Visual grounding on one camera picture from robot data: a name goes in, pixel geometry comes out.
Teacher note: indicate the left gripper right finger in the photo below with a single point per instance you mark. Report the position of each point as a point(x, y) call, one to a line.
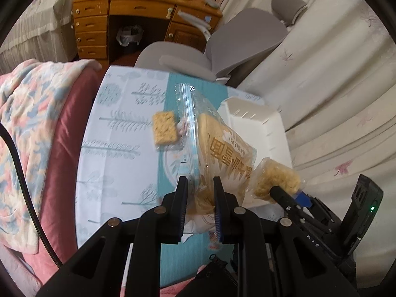
point(275, 258)

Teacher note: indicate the square cracker snack pack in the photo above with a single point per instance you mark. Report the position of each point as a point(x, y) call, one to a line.
point(164, 128)

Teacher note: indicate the floral pastel blanket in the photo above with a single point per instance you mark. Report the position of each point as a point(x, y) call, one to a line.
point(32, 97)

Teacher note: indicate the clear bag crumbly snack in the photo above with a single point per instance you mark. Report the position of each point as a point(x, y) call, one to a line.
point(270, 173)

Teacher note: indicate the white sofa cover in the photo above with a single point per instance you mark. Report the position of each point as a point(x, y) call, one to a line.
point(332, 80)

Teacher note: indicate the large clear cracker bag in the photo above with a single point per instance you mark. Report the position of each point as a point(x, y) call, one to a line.
point(212, 149)

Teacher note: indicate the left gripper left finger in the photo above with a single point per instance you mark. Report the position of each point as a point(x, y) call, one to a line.
point(122, 258)

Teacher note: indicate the wooden desk with drawers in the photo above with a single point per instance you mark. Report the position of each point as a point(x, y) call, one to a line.
point(97, 22)

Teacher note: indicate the white lace cloth cover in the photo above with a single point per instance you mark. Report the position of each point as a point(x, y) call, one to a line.
point(44, 31)

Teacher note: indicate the teal white patterned tablecloth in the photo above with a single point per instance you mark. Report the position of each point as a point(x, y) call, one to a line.
point(120, 171)

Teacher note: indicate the grey office chair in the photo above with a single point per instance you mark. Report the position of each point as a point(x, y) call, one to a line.
point(251, 34)

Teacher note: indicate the white plastic storage bin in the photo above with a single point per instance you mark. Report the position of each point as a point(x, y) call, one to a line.
point(258, 125)

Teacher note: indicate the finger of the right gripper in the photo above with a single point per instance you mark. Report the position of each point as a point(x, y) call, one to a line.
point(285, 200)

